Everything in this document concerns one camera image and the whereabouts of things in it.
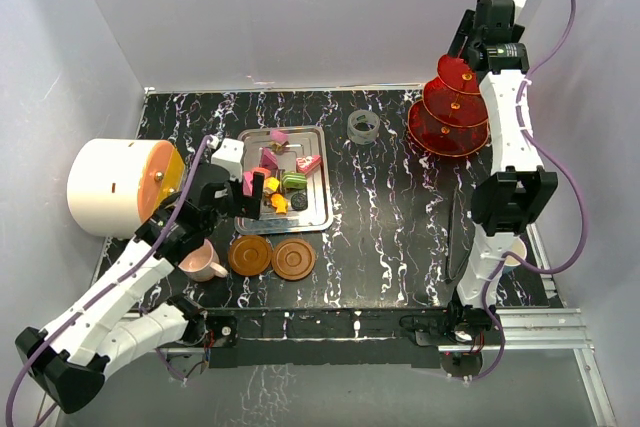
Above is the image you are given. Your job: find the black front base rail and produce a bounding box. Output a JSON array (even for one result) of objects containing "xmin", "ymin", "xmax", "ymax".
[{"xmin": 202, "ymin": 307, "xmax": 506, "ymax": 371}]

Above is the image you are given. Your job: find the pink square cake block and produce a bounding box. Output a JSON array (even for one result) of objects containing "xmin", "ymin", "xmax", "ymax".
[{"xmin": 243, "ymin": 172, "xmax": 253, "ymax": 197}]

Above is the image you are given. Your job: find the magenta layered cake wedge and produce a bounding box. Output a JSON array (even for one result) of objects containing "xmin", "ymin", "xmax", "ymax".
[{"xmin": 259, "ymin": 147, "xmax": 279, "ymax": 171}]

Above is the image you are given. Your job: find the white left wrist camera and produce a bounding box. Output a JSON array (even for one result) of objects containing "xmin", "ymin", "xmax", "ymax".
[{"xmin": 211, "ymin": 138, "xmax": 245, "ymax": 181}]

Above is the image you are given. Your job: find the silver metal tray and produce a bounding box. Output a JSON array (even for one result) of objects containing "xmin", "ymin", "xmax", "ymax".
[{"xmin": 239, "ymin": 126, "xmax": 333, "ymax": 235}]

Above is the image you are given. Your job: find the pink roll cake top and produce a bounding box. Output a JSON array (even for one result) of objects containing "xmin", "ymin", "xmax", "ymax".
[{"xmin": 270, "ymin": 129, "xmax": 288, "ymax": 144}]

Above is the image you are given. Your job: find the orange fish shaped pastry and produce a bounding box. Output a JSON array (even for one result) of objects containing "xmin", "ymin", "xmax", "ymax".
[{"xmin": 270, "ymin": 193, "xmax": 289, "ymax": 215}]

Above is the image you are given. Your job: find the dark chocolate cookie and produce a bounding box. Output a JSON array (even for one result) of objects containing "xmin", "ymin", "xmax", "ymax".
[{"xmin": 290, "ymin": 192, "xmax": 308, "ymax": 212}]

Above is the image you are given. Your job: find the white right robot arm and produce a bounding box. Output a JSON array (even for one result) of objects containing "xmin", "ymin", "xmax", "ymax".
[{"xmin": 445, "ymin": 0, "xmax": 558, "ymax": 344}]

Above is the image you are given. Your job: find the red white strawberry cake slice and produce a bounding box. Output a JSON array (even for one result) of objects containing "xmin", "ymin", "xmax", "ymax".
[{"xmin": 296, "ymin": 155, "xmax": 322, "ymax": 176}]

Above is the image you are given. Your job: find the pink ceramic cup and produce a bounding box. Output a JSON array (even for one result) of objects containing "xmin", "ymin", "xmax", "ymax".
[{"xmin": 178, "ymin": 239, "xmax": 229, "ymax": 282}]

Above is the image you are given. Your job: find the brown wooden coaster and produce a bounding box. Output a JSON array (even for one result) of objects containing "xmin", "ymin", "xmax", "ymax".
[
  {"xmin": 271, "ymin": 239, "xmax": 317, "ymax": 281},
  {"xmin": 228, "ymin": 235, "xmax": 273, "ymax": 277}
]

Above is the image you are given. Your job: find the brown wooden coaster right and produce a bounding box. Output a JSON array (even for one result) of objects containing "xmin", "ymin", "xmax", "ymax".
[{"xmin": 271, "ymin": 239, "xmax": 317, "ymax": 281}]

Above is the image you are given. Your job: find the clear tape roll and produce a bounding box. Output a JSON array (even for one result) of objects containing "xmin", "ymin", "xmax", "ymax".
[{"xmin": 347, "ymin": 109, "xmax": 380, "ymax": 145}]

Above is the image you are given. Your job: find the white cylindrical drum container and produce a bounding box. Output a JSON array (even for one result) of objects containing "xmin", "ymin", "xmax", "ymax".
[{"xmin": 67, "ymin": 138, "xmax": 186, "ymax": 239}]

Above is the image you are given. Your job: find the aluminium frame rail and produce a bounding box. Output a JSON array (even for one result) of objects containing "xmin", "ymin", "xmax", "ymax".
[{"xmin": 489, "ymin": 221, "xmax": 619, "ymax": 427}]

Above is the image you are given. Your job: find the brown wooden coaster left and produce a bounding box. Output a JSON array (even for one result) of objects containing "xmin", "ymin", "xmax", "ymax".
[{"xmin": 228, "ymin": 235, "xmax": 273, "ymax": 277}]

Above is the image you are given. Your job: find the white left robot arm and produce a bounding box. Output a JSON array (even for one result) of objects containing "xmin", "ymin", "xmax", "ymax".
[{"xmin": 15, "ymin": 164, "xmax": 264, "ymax": 414}]

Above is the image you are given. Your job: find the blue ceramic cup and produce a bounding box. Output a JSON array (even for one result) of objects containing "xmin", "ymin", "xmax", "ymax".
[{"xmin": 503, "ymin": 237, "xmax": 527, "ymax": 275}]

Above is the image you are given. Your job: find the green striped macaron cake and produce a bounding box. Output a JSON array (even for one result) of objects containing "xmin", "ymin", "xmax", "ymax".
[{"xmin": 280, "ymin": 172, "xmax": 307, "ymax": 191}]

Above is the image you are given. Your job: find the red three-tier cake stand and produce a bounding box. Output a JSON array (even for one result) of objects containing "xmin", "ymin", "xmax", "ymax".
[{"xmin": 408, "ymin": 54, "xmax": 489, "ymax": 157}]

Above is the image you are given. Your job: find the yellow orange cake piece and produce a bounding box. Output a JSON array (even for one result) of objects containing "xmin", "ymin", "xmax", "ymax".
[{"xmin": 263, "ymin": 177, "xmax": 280, "ymax": 196}]

